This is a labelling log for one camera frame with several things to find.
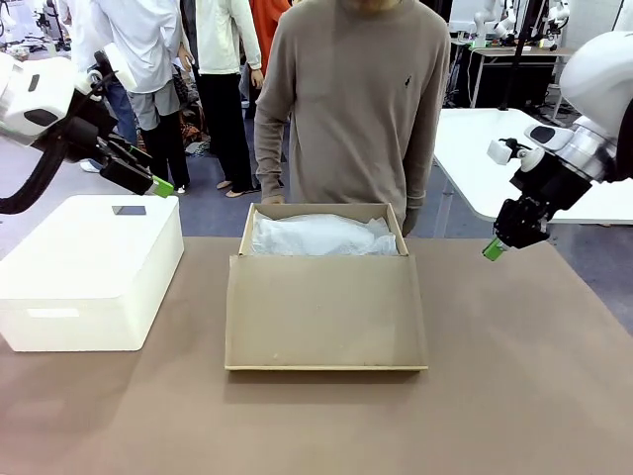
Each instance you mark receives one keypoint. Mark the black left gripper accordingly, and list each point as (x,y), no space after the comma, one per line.
(86,131)

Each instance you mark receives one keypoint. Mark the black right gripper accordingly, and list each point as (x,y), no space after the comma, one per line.
(549,185)

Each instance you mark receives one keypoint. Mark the white tissue paper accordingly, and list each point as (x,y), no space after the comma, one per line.
(316,237)

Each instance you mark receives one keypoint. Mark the brown cardboard shoe box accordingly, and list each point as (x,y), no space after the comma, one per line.
(321,316)

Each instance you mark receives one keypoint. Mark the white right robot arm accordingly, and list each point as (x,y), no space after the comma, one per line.
(598,79)

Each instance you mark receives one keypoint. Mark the person's left forearm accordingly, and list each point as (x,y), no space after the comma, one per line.
(420,173)

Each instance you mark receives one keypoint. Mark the person's right forearm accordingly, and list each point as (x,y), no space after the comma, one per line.
(269,163)

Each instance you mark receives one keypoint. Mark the white plastic storage box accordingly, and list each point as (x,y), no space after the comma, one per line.
(84,262)

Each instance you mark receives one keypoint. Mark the person's left hand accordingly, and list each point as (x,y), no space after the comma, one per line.
(410,221)

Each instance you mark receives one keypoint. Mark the person's right hand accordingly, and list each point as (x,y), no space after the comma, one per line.
(273,201)

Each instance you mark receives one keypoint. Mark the person in blue jeans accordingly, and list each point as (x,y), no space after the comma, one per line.
(121,109)

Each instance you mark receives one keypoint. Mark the pile of patterned clothes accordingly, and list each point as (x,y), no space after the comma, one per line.
(193,133)

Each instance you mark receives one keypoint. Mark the person in white shirt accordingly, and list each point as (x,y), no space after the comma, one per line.
(148,49)

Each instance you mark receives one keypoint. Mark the person in white jacket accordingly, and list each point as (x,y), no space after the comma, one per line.
(222,74)

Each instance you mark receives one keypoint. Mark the black tripod pole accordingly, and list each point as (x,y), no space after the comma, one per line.
(519,59)

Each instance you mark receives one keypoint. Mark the background table with robot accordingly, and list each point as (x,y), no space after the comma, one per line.
(534,52)

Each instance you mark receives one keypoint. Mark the person in orange top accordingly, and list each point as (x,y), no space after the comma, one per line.
(269,29)

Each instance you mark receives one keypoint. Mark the small white background robot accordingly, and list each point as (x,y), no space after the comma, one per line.
(487,22)

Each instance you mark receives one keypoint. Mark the person in beige sweater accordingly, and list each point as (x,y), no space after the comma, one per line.
(356,99)

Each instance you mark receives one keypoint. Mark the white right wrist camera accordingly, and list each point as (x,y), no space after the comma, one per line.
(502,151)

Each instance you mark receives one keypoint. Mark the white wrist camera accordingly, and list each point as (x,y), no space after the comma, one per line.
(118,66)
(502,151)

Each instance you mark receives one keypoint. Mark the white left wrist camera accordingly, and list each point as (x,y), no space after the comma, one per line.
(118,66)

